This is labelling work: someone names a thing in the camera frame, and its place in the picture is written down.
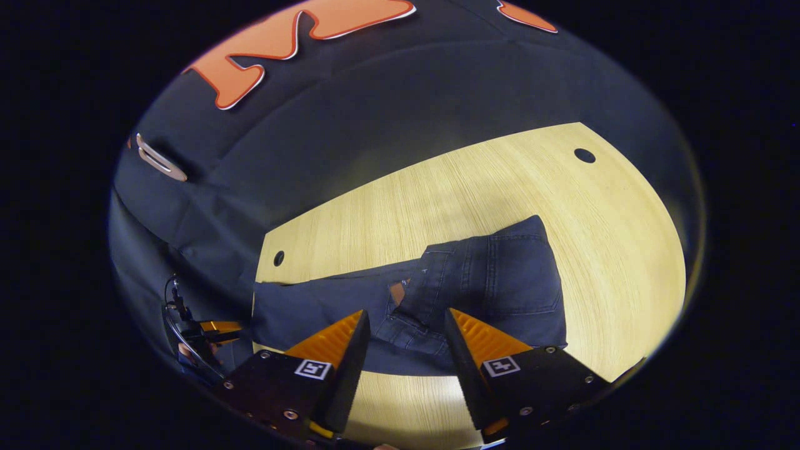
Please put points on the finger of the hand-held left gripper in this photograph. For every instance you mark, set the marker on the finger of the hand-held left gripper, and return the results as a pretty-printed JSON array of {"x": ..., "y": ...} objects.
[{"x": 222, "y": 326}]

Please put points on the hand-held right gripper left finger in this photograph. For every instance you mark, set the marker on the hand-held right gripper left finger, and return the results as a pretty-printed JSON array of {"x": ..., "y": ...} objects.
[{"x": 347, "y": 375}]

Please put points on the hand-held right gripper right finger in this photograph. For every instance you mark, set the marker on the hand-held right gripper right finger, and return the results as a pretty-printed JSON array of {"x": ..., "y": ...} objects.
[{"x": 465, "y": 375}]

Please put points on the dark blue jeans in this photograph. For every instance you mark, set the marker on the dark blue jeans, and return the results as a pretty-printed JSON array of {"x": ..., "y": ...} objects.
[{"x": 500, "y": 281}]

